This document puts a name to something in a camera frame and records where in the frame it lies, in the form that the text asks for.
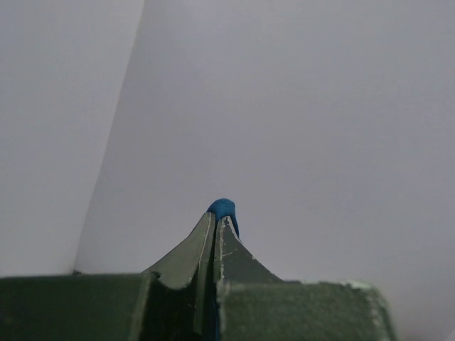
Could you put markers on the blue printed t shirt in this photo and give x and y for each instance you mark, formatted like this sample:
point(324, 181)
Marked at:
point(221, 208)

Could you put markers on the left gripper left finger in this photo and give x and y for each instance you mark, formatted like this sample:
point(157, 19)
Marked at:
point(171, 300)

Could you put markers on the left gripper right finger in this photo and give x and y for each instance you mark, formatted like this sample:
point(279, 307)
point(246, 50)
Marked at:
point(255, 304)

